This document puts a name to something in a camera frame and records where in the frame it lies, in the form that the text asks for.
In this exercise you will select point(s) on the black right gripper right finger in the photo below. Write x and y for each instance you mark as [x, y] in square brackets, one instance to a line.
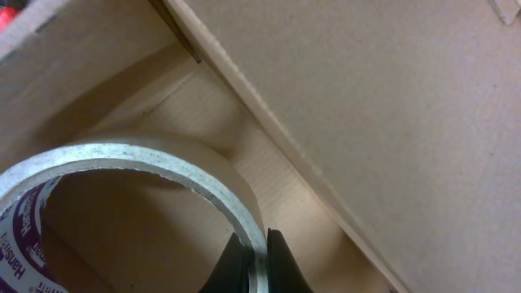
[284, 273]

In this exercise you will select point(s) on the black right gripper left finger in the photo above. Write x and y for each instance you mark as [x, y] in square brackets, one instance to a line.
[230, 274]

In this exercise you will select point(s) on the brown cardboard box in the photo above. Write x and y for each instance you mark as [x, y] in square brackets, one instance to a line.
[382, 137]

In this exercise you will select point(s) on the clear packing tape roll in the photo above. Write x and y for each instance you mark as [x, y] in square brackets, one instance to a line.
[189, 163]

